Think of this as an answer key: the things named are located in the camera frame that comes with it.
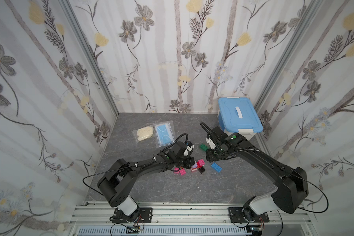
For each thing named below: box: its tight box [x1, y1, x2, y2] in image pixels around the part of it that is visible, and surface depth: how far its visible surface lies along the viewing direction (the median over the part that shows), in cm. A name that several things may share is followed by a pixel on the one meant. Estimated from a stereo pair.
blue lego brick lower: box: [210, 162, 223, 173], surface depth 92 cm
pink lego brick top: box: [196, 158, 206, 168], surface depth 88 cm
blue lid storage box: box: [217, 96, 264, 141], surface depth 97 cm
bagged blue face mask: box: [152, 120, 176, 149], surface depth 110 cm
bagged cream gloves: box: [132, 124, 156, 144], surface depth 109 cm
